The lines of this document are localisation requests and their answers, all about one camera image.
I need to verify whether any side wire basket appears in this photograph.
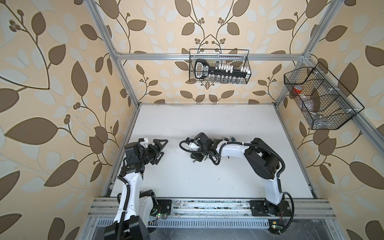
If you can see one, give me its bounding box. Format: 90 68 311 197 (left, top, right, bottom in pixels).
284 62 365 130

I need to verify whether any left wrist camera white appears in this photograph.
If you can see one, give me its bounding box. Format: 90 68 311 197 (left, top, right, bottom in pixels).
138 138 149 148

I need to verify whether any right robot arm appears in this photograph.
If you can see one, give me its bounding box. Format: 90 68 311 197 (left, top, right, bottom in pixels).
179 133 295 235

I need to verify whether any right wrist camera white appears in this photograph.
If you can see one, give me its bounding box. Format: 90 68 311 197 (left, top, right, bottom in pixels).
187 133 223 152

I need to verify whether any clear plastic bag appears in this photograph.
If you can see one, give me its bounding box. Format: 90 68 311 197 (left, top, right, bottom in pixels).
306 106 334 130

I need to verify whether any back wire basket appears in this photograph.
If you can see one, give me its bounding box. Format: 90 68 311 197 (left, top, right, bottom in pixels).
189 48 252 85

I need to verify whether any red capped item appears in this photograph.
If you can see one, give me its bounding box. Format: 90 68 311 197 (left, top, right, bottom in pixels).
293 86 303 95

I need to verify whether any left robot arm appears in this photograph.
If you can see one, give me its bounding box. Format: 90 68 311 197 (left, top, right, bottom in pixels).
104 138 169 240

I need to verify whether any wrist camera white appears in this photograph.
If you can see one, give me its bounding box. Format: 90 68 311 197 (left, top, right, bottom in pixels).
138 138 149 148
187 133 223 152

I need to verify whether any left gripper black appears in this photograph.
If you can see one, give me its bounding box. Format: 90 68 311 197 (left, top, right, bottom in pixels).
137 139 167 167

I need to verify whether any black socket set holder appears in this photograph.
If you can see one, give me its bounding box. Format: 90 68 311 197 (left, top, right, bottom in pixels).
192 59 252 81

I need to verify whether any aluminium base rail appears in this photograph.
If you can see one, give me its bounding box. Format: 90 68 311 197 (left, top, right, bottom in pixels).
87 197 337 230

